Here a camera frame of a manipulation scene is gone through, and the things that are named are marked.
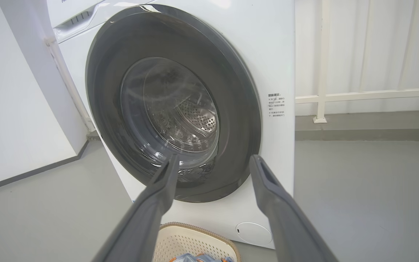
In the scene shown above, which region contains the white front-load washing machine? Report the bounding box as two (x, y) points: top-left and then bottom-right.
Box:
(46, 0), (296, 250)

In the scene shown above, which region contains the white metal railing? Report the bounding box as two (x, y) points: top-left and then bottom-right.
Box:
(295, 0), (419, 124)

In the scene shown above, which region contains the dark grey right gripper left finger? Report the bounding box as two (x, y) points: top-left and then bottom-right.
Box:
(92, 153), (180, 262)

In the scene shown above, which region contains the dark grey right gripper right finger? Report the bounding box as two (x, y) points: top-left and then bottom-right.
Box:
(249, 154), (339, 262)

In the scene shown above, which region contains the cream perforated laundry basket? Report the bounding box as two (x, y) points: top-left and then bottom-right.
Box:
(152, 222), (242, 262)

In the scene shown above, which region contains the round white filter cover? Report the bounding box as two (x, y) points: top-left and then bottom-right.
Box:
(236, 222), (273, 246)

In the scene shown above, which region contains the blue and orange clothes bundle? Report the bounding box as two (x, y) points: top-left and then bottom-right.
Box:
(169, 253), (235, 262)

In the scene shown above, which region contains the white wall cable duct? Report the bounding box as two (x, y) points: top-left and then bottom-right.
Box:
(45, 37), (96, 132)

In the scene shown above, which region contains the dark round glass washer door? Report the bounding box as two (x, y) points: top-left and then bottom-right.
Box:
(85, 4), (262, 203)

